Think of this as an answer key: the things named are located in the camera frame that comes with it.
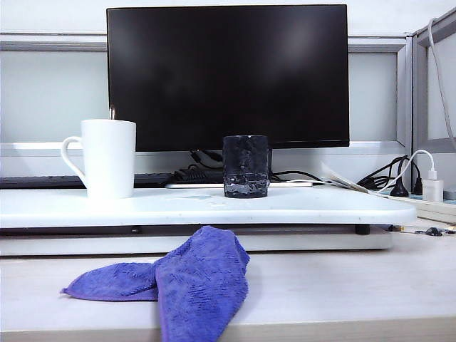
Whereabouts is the black textured glass cup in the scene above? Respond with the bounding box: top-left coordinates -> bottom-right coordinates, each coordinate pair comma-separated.
222,134 -> 269,199

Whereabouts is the white raised board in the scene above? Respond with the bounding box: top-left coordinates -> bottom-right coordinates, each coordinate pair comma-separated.
0,185 -> 418,229

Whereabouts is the black computer monitor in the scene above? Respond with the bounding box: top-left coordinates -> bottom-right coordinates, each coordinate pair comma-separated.
106,4 -> 351,152

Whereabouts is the white base board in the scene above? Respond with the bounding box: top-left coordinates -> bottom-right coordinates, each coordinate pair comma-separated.
0,227 -> 394,257

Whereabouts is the purple microfiber cloth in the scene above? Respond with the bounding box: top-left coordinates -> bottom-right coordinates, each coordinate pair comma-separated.
58,224 -> 251,342

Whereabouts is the folded paper stack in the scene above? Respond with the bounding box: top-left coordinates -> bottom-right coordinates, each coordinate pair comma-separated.
320,160 -> 371,193

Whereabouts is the white ceramic mug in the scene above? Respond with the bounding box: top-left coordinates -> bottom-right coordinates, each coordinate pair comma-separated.
60,118 -> 138,200

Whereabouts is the black round power plug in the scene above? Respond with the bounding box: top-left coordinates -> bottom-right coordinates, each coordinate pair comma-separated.
390,177 -> 410,197

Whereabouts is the black slim power plug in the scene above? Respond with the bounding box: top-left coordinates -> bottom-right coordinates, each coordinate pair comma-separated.
413,167 -> 425,195

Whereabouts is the black keyboard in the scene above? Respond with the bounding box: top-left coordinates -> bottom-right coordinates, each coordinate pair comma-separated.
0,172 -> 177,189

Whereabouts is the grey framed partition panel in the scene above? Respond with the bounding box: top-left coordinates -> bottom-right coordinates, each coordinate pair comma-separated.
0,32 -> 414,150
413,6 -> 456,154

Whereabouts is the white USB charger adapter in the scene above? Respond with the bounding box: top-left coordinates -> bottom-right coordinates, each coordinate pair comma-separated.
423,169 -> 445,201

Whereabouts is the small black desk clutter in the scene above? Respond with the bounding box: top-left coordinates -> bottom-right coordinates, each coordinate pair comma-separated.
415,226 -> 447,237

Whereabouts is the white power strip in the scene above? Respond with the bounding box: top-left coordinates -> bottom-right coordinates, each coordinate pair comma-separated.
390,190 -> 456,224

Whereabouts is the black coiled cable bundle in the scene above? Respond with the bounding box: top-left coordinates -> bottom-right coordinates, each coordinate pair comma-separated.
174,149 -> 225,182

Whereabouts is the long black monitor cable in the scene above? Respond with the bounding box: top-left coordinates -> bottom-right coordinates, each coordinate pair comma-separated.
268,165 -> 327,185

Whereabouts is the black power cable tangle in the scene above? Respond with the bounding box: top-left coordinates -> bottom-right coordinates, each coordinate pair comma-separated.
356,153 -> 410,193

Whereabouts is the thin white charger cable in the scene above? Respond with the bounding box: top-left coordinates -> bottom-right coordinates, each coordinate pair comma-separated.
379,148 -> 438,195

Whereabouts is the thick white wall cable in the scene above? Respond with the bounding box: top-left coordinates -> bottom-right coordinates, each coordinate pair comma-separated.
428,16 -> 456,140

